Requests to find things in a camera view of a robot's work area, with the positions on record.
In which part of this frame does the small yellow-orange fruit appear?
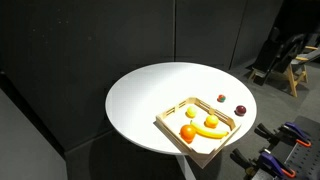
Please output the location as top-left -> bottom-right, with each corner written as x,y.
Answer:
204,114 -> 220,129

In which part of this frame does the small yellow-green fruit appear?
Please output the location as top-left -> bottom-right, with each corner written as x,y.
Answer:
186,105 -> 198,119

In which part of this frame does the white table base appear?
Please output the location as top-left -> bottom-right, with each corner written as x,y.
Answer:
175,154 -> 198,180

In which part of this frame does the wooden tray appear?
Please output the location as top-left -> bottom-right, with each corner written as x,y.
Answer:
155,96 -> 242,169

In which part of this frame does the purple black spring clamp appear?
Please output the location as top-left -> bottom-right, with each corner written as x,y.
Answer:
230,148 -> 297,179
254,121 -> 313,148

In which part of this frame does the wooden frame chair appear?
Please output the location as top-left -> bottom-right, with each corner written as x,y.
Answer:
248,44 -> 320,98

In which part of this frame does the black perforated board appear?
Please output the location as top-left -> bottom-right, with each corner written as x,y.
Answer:
279,115 -> 320,180

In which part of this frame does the black padded object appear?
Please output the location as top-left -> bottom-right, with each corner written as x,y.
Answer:
252,26 -> 308,86

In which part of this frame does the orange fruit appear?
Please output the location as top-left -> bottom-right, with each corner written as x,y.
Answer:
179,124 -> 197,144

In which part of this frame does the yellow banana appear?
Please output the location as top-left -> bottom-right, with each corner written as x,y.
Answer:
189,120 -> 230,140

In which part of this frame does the dark red apple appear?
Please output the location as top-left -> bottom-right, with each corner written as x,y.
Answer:
235,104 -> 247,117

